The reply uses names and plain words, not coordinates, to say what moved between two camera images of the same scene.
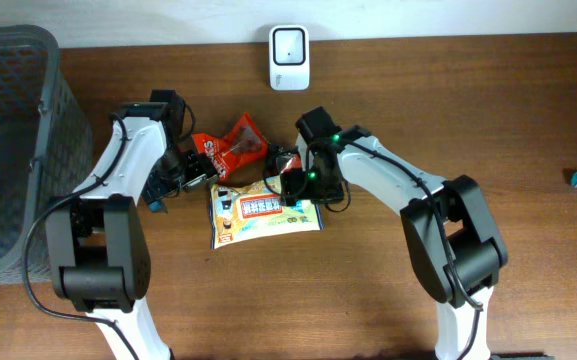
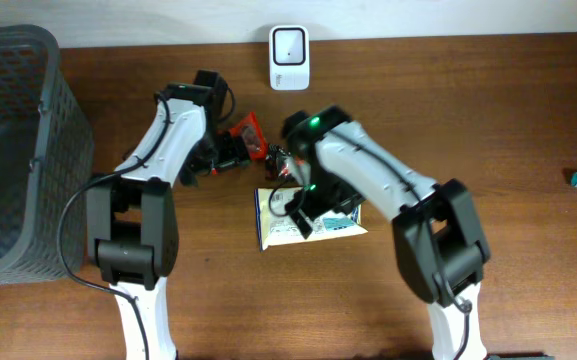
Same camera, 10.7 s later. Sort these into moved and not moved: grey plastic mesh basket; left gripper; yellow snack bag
Moved: yellow snack bag; left gripper
Not moved: grey plastic mesh basket
